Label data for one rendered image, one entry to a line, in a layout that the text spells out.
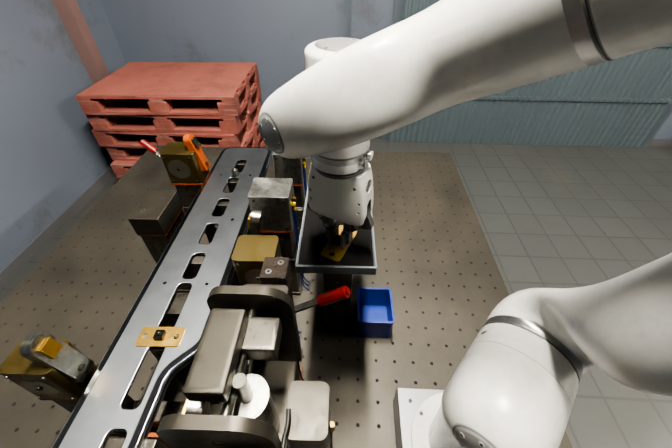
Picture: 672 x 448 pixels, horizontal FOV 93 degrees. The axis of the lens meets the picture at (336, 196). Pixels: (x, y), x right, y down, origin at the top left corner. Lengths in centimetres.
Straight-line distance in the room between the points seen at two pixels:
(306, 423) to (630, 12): 53
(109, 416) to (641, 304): 71
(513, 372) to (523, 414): 4
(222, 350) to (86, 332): 81
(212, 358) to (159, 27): 302
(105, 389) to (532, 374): 65
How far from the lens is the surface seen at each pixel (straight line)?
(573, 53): 26
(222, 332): 49
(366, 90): 29
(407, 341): 102
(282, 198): 77
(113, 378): 75
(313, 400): 55
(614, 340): 37
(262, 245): 71
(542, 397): 46
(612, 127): 393
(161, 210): 96
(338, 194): 47
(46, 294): 142
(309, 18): 289
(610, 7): 25
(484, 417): 44
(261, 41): 300
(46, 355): 74
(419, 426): 84
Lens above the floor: 160
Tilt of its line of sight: 40 degrees down
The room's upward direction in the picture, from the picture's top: straight up
